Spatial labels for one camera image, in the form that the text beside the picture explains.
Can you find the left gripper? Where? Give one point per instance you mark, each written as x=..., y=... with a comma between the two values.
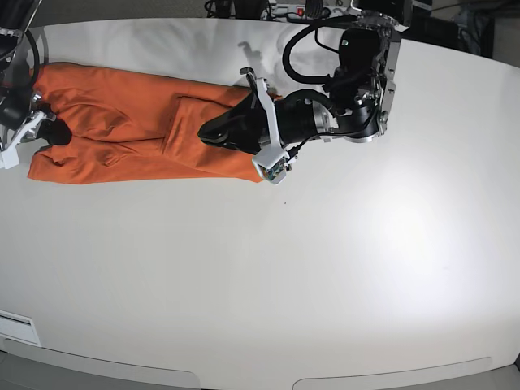
x=244, y=127

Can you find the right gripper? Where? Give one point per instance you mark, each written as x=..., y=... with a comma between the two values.
x=25, y=118

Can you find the orange T-shirt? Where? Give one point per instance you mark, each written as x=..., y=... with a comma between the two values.
x=133, y=126

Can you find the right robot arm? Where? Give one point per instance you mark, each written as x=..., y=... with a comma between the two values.
x=16, y=17

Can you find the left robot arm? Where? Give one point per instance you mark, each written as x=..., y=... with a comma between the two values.
x=352, y=103

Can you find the white power strip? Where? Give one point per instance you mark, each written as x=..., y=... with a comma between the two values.
x=301, y=13

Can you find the white label sticker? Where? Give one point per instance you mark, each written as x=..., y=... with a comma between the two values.
x=19, y=328

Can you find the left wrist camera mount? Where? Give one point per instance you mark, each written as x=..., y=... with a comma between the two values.
x=273, y=161

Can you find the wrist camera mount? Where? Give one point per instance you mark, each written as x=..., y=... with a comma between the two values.
x=273, y=161
x=26, y=132

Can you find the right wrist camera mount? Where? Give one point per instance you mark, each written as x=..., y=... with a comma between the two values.
x=26, y=132

